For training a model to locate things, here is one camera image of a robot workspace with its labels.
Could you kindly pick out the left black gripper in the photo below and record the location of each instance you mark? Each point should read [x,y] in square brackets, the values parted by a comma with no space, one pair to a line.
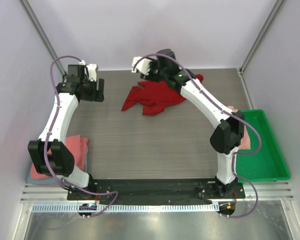
[97,95]

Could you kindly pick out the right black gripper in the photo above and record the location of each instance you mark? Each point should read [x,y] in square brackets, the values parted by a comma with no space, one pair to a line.
[145,75]

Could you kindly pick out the red t shirt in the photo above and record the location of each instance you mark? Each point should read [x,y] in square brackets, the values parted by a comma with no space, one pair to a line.
[155,97]

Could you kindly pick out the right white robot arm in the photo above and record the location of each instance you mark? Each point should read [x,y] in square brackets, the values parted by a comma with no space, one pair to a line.
[228,125]

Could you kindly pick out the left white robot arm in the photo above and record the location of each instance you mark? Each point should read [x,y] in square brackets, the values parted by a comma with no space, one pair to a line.
[49,153]

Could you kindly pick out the folded pink t shirt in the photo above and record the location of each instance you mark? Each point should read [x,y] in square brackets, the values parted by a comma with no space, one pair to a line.
[78,146]

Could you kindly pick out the pink t shirt in tray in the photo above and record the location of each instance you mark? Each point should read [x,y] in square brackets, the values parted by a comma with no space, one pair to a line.
[245,143]

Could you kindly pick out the green plastic tray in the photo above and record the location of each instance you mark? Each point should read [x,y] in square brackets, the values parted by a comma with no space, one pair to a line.
[268,164]

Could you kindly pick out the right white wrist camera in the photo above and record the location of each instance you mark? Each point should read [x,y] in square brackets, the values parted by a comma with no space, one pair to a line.
[140,65]

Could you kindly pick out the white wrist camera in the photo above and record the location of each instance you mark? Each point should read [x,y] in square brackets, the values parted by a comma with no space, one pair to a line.
[91,71]
[140,65]

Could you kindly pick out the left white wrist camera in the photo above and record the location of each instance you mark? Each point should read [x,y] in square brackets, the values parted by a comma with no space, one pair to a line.
[91,71]

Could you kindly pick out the left aluminium frame post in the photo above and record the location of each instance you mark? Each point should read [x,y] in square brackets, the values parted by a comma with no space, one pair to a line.
[38,28]

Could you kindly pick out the aluminium frame post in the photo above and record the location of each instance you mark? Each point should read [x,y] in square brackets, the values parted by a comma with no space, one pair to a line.
[38,28]
[274,12]

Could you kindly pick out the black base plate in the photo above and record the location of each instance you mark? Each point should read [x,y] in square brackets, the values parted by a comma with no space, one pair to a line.
[193,189]

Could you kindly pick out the aluminium front rail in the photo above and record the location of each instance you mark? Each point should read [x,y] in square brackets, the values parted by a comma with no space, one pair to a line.
[266,191]

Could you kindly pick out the perforated white cable duct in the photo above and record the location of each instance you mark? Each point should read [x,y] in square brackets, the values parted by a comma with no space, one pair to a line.
[92,208]

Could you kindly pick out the right aluminium frame post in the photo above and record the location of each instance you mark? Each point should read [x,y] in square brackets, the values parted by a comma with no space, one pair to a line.
[274,12]

